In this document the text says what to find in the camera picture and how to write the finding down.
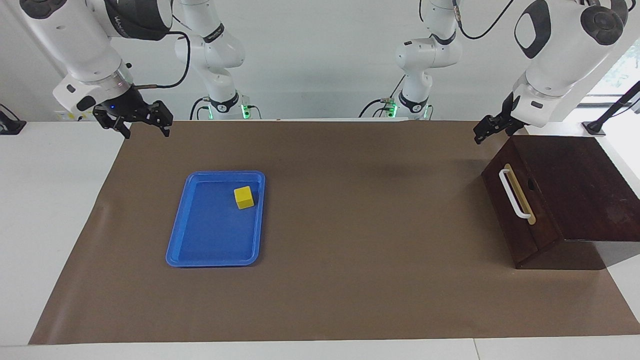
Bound yellow block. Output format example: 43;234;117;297
234;185;255;210

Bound brown paper table mat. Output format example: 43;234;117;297
28;120;640;346

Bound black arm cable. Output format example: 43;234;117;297
451;0;516;41
132;31;192;90

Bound white wall socket box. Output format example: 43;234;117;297
54;107;96;122

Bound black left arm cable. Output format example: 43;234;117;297
451;0;516;41

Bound dark wooden cabinet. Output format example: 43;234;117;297
481;135;640;271

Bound blue plastic tray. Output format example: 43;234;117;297
165;170;266;268

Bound black base cable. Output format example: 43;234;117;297
359;75;406;119
189;97;211;121

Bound black table clamp mount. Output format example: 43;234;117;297
0;104;27;136

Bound black camera stand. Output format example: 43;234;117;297
582;80;640;137

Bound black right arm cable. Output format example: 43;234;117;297
132;31;192;90

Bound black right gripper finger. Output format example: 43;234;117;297
95;116;132;140
149;100;174;138

